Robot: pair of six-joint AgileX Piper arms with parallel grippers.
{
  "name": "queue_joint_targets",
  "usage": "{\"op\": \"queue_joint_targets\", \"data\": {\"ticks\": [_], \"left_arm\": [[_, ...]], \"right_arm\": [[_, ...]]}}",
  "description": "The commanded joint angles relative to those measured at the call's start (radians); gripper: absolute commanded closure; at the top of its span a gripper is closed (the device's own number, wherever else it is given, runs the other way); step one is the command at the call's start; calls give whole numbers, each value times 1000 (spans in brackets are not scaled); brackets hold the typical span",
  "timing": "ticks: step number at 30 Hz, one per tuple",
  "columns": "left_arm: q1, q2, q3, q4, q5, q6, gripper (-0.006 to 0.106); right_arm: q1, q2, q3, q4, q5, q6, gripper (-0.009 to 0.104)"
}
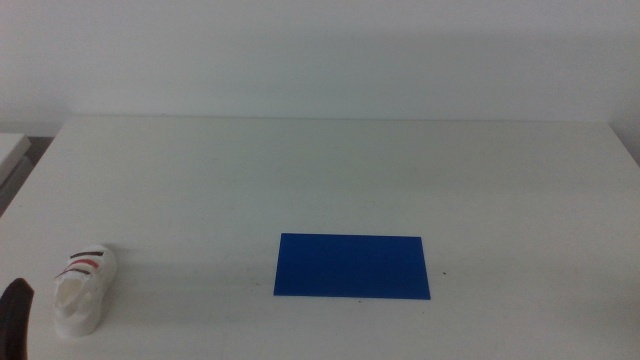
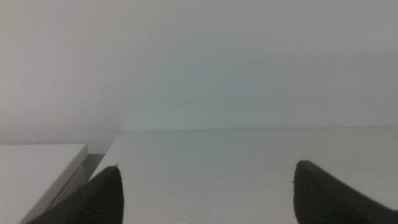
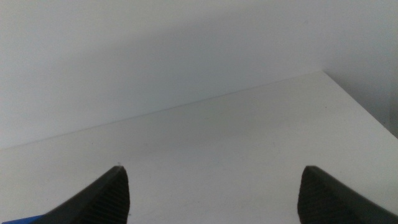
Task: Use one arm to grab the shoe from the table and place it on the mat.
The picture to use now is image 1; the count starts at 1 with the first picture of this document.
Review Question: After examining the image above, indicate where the white shoe with striped straps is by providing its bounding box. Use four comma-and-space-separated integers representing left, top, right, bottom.
52, 243, 119, 339

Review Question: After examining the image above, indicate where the blue rectangular mat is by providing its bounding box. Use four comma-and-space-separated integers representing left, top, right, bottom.
272, 232, 432, 301

